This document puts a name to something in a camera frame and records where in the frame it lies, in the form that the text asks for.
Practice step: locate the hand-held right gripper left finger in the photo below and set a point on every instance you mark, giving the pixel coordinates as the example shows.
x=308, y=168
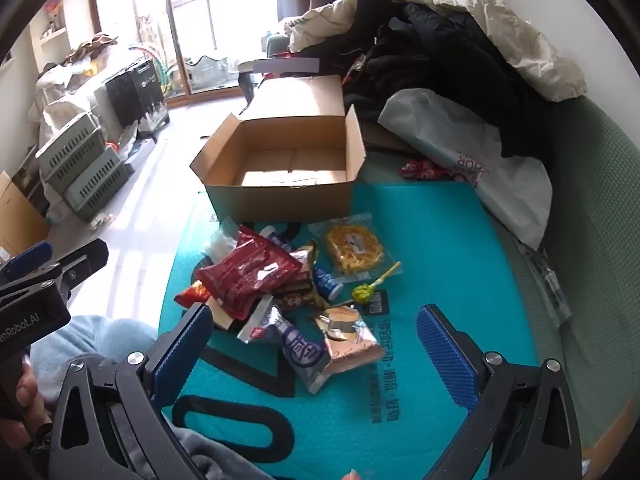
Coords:
x=182, y=350

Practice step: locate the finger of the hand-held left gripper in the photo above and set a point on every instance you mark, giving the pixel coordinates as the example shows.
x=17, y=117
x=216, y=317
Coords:
x=85, y=257
x=30, y=260

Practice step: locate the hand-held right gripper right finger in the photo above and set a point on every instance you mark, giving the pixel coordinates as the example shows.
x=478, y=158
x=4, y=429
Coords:
x=445, y=355

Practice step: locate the small red candy packet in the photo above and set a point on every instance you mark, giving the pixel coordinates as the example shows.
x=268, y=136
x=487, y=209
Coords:
x=190, y=295

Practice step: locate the beige coffee packet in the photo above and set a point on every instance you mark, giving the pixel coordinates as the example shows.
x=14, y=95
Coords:
x=345, y=340

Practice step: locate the dark red snack packet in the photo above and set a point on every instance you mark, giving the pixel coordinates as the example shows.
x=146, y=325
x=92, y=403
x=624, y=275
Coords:
x=245, y=270

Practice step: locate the yellow-wrapped lollipop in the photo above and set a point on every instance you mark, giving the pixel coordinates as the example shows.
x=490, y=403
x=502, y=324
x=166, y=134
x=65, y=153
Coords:
x=361, y=294

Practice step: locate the clear plastic bag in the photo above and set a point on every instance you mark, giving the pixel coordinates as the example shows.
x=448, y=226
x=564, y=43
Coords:
x=220, y=242

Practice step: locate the blue and white snack packet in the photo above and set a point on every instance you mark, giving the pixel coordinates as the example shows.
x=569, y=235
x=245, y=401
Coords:
x=300, y=355

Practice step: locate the brown cereal packet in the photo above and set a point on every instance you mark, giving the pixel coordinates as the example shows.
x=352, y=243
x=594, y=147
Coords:
x=300, y=294

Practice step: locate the blue drink bottle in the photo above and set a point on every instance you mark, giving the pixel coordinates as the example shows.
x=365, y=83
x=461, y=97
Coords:
x=327, y=282

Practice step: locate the clear-wrapped waffle packet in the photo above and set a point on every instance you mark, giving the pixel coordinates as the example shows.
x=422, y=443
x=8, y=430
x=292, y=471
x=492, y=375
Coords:
x=352, y=245

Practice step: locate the cardboard box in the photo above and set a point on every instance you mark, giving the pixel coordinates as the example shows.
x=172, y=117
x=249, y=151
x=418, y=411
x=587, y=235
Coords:
x=280, y=205

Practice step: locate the person's left hand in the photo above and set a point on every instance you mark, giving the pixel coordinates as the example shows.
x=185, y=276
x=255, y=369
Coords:
x=30, y=395

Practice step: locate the brown cardboard carton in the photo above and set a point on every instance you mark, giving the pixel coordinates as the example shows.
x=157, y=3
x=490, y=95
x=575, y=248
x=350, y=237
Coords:
x=20, y=220

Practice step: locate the person's leg in jeans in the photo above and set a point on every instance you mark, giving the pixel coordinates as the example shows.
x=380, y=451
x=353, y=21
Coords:
x=100, y=335

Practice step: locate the teal printed bubble mat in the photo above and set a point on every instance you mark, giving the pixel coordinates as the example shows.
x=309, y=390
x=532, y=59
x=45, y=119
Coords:
x=440, y=240

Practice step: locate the white plastic sheet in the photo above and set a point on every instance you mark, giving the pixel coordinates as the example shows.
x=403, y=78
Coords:
x=65, y=95

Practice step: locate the crumpled red wrapper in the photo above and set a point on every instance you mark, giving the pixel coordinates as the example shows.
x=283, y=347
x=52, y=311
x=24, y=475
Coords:
x=425, y=170

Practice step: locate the coloured hula hoops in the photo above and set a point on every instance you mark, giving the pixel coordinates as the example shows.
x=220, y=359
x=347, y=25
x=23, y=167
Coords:
x=167, y=72

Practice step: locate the brown crumpled cloth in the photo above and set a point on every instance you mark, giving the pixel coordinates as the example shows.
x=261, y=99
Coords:
x=92, y=45

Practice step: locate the clear wavy-edged tub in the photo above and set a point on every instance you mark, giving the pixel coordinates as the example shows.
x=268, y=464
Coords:
x=210, y=72

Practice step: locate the flat brown cardboard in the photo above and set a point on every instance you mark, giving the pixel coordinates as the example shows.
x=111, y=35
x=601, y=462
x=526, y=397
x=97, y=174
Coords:
x=387, y=137

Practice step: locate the white plastic shopping bag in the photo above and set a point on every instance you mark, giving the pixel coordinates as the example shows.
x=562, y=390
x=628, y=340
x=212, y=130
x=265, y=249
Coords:
x=450, y=130

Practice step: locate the small grey table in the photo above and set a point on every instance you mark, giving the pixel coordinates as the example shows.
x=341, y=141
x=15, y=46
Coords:
x=280, y=66

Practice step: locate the glass balcony door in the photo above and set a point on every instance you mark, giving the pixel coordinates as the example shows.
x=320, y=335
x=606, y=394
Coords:
x=225, y=20

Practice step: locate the pile of black clothes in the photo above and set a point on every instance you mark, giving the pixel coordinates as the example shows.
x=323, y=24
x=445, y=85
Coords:
x=450, y=60

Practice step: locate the cream padded jacket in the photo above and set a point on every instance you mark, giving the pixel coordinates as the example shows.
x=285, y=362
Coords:
x=525, y=35

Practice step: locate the white wall shelf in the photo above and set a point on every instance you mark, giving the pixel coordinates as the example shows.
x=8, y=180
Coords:
x=50, y=30

